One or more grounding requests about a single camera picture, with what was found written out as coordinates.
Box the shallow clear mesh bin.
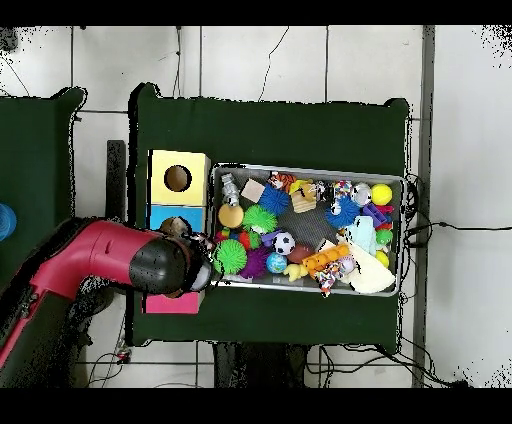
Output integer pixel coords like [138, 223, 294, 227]
[207, 163, 406, 299]

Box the wooden box with three holes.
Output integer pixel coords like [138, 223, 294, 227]
[143, 148, 213, 315]

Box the small wooden block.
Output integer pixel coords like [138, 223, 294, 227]
[291, 187, 318, 215]
[240, 177, 267, 205]

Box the black cable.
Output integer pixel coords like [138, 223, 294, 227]
[403, 219, 512, 241]

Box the light teal knitted cloth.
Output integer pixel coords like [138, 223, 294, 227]
[347, 215, 379, 257]

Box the purple spiky ball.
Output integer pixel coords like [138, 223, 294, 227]
[241, 246, 272, 281]

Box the cream knitted cloth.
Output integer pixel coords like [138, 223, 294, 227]
[345, 243, 397, 296]

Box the green spiky ball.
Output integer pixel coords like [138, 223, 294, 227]
[243, 204, 279, 235]

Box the blue round disc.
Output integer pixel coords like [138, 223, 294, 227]
[0, 202, 17, 242]

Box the silver toy robot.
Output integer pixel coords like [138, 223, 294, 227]
[219, 172, 241, 208]

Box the toy hamburger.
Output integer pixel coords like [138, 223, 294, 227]
[218, 203, 246, 230]

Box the dark green table cloth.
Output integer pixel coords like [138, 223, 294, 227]
[0, 86, 91, 289]
[127, 82, 412, 355]

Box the green furry ball with eyes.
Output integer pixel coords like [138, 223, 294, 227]
[212, 239, 249, 277]

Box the globe print ball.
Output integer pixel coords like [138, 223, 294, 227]
[266, 251, 289, 274]

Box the orange toy building block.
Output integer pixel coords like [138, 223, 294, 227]
[302, 243, 352, 279]

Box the plain yellow ball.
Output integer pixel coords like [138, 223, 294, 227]
[371, 183, 395, 207]

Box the blue spiky ball with eyes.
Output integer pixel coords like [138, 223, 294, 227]
[326, 196, 363, 231]

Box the black and white soccer ball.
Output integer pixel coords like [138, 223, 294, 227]
[272, 231, 297, 257]

